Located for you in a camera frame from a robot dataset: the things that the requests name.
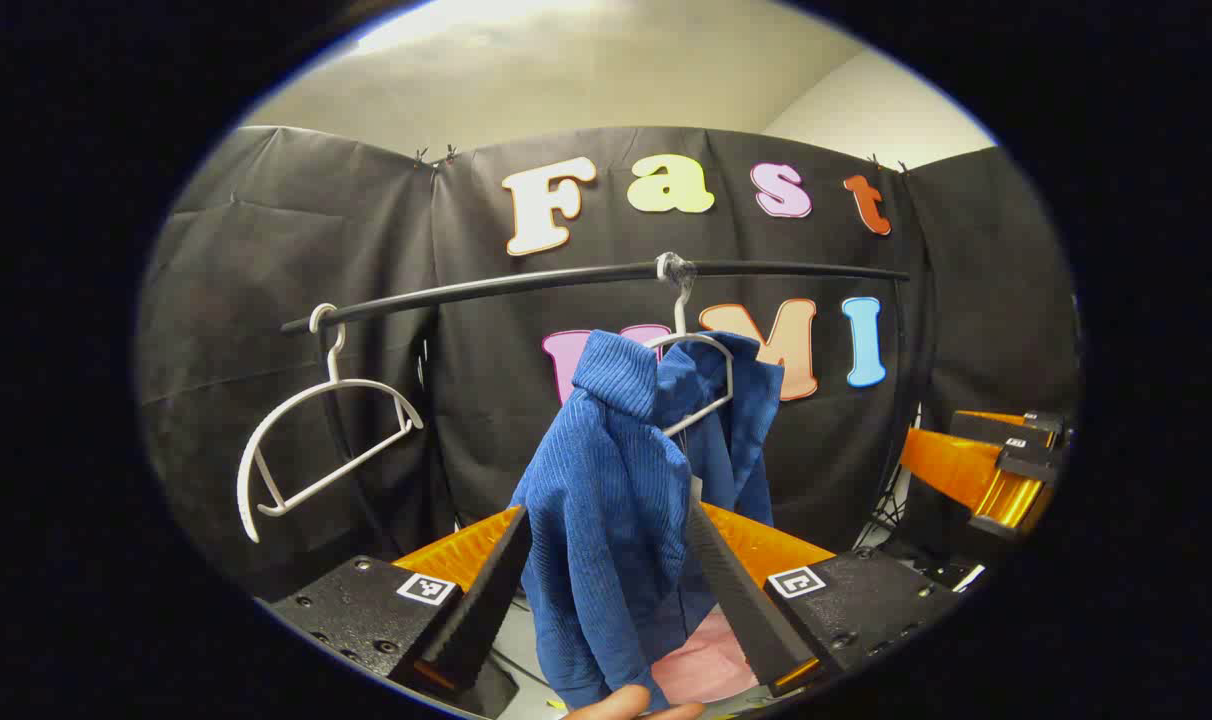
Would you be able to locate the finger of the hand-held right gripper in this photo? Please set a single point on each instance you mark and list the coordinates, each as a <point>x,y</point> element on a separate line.
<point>956,470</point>
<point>1006,428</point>

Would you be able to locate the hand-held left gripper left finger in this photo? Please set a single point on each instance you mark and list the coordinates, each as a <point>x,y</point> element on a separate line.
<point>486,600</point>

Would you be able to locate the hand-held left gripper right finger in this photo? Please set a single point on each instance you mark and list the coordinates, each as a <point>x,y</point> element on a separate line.
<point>736,600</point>

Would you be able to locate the pink laundry hamper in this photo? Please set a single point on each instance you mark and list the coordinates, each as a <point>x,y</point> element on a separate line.
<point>701,655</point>

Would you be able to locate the blue ribbed sweater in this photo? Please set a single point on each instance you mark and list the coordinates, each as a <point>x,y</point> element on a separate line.
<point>606,500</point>

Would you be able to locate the white hanger with taped hook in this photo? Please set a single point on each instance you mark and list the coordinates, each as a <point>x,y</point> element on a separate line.
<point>680,310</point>

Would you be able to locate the white plastic hanger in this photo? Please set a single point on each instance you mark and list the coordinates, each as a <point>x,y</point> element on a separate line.
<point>311,395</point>

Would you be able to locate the black backdrop cloth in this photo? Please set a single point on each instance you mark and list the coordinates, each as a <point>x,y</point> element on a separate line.
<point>526,430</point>

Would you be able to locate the black clothes rail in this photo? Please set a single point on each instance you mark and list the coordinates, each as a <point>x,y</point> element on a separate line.
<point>526,284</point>

